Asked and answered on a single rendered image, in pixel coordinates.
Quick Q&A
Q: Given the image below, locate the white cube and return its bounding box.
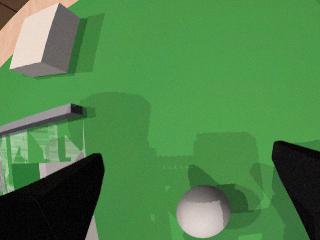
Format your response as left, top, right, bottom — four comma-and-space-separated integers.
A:
9, 3, 81, 77

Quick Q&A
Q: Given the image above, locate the green putting mat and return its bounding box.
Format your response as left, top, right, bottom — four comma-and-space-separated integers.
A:
0, 0, 320, 240

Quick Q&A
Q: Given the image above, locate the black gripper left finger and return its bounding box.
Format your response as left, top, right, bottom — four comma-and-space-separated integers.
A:
0, 153, 105, 240

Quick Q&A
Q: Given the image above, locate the white golf ball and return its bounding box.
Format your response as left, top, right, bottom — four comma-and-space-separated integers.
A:
176, 184, 232, 239

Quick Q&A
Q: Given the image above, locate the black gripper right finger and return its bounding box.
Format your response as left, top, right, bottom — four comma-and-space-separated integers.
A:
272, 140, 320, 240

